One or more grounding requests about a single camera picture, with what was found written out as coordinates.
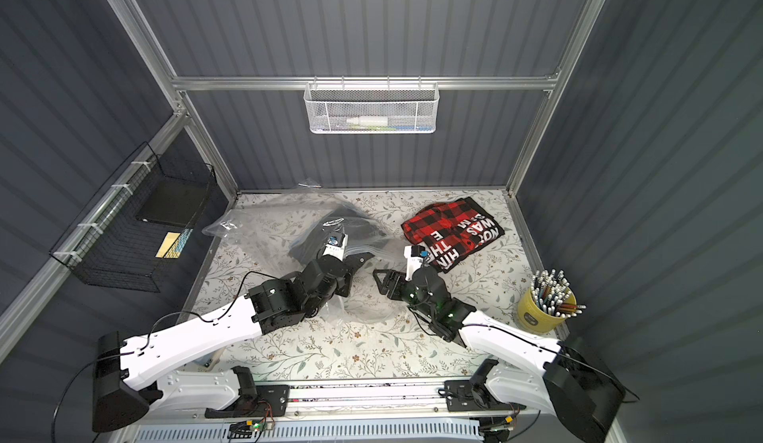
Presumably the yellow cup of pens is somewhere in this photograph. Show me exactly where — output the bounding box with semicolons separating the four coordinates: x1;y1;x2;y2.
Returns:
517;269;587;334

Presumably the aluminium frame back crossbar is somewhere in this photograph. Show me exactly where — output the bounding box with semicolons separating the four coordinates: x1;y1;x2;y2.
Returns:
170;75;558;91

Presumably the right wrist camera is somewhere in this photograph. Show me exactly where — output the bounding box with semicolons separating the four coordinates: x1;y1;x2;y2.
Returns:
403;246;429;281

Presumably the white bottle in basket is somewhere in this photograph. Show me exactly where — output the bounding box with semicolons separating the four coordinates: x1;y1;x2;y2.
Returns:
346;116;389;130

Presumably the black box in basket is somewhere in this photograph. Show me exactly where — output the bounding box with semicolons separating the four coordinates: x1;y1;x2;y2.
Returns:
135;180;210;228

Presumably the aluminium front rail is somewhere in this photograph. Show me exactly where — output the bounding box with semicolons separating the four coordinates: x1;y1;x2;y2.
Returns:
121;373;609;423

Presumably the red plaid shirt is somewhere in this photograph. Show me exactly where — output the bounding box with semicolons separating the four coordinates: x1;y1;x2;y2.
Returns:
401;197;505;273

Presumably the yellow notepad in basket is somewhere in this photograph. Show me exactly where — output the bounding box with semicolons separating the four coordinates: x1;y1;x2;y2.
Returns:
155;232;185;259

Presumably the white vented panel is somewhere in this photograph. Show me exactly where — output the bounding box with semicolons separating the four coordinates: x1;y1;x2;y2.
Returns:
135;417;484;442

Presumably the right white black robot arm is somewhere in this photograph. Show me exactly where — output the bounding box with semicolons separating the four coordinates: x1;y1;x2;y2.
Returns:
373;266;627;442

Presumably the clear plastic vacuum bag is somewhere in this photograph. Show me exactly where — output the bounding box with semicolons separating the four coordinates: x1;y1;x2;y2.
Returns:
203;182;407;324

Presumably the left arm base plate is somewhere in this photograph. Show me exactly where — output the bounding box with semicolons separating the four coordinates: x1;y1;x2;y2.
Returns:
205;385;291;419

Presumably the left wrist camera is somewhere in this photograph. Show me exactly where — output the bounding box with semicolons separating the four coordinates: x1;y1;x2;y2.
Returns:
320;232;348;261

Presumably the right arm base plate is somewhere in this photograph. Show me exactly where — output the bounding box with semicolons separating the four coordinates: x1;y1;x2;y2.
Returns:
438;379;527;413

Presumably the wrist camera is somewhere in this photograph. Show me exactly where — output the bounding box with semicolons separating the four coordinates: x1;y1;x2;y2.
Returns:
320;232;348;261
403;246;429;281

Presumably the black wire wall basket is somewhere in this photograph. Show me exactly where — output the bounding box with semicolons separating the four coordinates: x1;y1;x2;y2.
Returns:
50;146;217;293

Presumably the white wire mesh basket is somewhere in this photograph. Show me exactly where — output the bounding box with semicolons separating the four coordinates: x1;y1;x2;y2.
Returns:
303;87;440;134

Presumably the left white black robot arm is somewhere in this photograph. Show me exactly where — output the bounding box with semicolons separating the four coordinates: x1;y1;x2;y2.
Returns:
91;253;371;433

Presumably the dark grey pinstripe shirt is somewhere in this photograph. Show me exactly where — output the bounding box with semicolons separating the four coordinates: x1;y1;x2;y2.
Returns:
288;206;391;264

